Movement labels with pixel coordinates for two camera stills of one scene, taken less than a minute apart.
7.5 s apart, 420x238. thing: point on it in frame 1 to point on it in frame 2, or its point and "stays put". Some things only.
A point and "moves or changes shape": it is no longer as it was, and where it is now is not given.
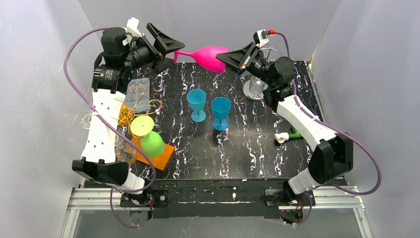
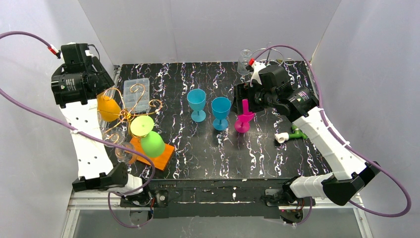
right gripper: [249, 59] to [240, 97]
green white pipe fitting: [281, 137] stays put
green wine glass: [151, 144] stays put
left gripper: [152, 47] to [99, 78]
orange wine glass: [126, 114] moves or changes shape
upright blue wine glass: [196, 98] stays put
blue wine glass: [221, 106] stays put
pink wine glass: [206, 57] to [242, 124]
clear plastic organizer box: [137, 94] stays put
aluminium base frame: [115, 194] stays put
